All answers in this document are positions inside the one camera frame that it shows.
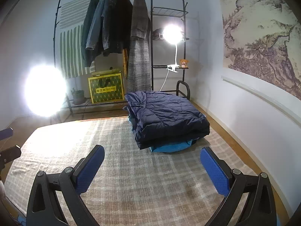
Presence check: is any navy puffer jacket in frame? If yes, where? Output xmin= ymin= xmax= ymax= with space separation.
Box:
xmin=125 ymin=91 xmax=210 ymax=150

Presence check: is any black metal clothes rack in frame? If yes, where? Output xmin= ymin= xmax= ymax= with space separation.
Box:
xmin=52 ymin=0 xmax=191 ymax=121

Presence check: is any beige plaid bed cover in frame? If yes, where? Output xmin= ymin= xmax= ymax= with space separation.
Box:
xmin=5 ymin=117 xmax=252 ymax=225

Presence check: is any light blue folded garment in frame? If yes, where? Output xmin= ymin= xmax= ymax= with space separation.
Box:
xmin=127 ymin=115 xmax=207 ymax=154

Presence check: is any small potted plant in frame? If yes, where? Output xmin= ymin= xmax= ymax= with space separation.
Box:
xmin=71 ymin=88 xmax=85 ymax=105

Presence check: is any green yellow patterned storage bag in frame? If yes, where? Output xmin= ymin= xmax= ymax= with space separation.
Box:
xmin=88 ymin=69 xmax=125 ymax=104

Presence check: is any dark green hanging jacket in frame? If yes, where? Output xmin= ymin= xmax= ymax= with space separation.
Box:
xmin=81 ymin=0 xmax=99 ymax=67

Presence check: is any grey plaid long coat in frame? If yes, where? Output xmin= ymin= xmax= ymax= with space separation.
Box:
xmin=127 ymin=0 xmax=151 ymax=92

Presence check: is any small brown teddy bear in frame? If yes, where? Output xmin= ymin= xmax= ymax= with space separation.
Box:
xmin=180 ymin=59 xmax=189 ymax=68

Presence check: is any black hanging jacket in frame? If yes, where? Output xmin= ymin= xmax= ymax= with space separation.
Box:
xmin=109 ymin=0 xmax=133 ymax=54

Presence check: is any white clip-on desk lamp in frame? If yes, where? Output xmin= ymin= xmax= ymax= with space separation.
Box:
xmin=160 ymin=24 xmax=184 ymax=91

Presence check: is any dark folded item on shelf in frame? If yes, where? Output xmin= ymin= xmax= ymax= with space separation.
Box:
xmin=152 ymin=27 xmax=164 ymax=40

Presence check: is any blue denim jacket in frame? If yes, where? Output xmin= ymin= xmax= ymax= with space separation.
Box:
xmin=86 ymin=0 xmax=117 ymax=56

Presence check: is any bright ring light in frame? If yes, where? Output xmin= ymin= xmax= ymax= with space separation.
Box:
xmin=24 ymin=64 xmax=67 ymax=117

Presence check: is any mountain landscape wall mural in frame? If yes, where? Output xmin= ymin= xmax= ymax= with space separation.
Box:
xmin=222 ymin=0 xmax=300 ymax=98

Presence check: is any green striped wall hanging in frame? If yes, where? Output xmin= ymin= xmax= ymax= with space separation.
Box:
xmin=58 ymin=0 xmax=95 ymax=79

